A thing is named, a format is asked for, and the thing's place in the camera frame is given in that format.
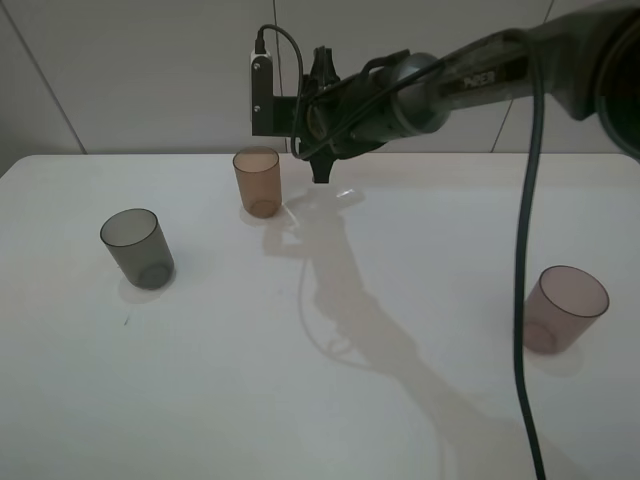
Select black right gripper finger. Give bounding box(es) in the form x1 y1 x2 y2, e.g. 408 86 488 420
309 46 340 83
308 154 336 184

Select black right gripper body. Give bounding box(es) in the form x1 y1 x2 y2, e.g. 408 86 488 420
294 69 395 160

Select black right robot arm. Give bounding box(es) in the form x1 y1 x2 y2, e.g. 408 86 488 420
291 1 639 164

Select orange translucent plastic cup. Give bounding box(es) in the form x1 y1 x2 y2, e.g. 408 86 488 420
233 146 282 219

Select grey translucent plastic cup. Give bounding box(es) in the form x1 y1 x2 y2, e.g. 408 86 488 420
100 208 175 290

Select pink translucent plastic cup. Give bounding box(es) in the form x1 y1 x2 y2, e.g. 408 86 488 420
512 265 611 356

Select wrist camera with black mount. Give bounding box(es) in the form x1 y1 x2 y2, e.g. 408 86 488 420
250 50 296 138

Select black camera cable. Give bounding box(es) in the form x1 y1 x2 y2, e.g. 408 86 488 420
255 24 547 480

